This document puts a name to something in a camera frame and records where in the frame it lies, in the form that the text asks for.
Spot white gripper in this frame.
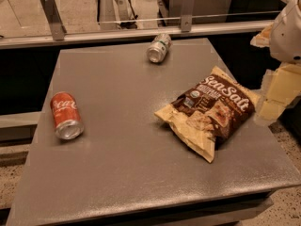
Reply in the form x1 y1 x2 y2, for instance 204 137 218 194
250 0 301 121

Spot red coke can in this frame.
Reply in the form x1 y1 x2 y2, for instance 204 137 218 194
50 91 84 140

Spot silver green soda can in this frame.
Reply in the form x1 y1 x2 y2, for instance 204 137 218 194
147 33 171 63

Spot brown sea salt chip bag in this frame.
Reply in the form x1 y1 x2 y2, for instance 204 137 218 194
155 67 259 162

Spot right metal rail bracket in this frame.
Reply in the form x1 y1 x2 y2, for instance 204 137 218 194
181 0 195 32

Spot metal rail bracket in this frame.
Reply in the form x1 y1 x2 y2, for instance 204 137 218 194
181 0 195 32
40 0 67 40

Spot left metal rail bracket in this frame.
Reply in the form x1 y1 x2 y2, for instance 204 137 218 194
40 0 67 40

